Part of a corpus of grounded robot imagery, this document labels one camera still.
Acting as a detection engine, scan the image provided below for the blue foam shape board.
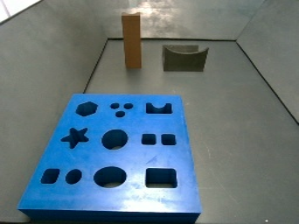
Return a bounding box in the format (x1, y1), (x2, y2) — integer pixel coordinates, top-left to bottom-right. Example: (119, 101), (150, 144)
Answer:
(17, 94), (202, 224)

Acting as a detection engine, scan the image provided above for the brown arch bar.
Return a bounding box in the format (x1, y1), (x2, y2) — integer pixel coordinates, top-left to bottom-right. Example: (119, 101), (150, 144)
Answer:
(121, 12), (142, 68)

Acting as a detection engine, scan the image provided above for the black curved fixture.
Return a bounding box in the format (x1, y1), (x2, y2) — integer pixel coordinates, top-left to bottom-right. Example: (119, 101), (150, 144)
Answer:
(163, 45), (210, 72)

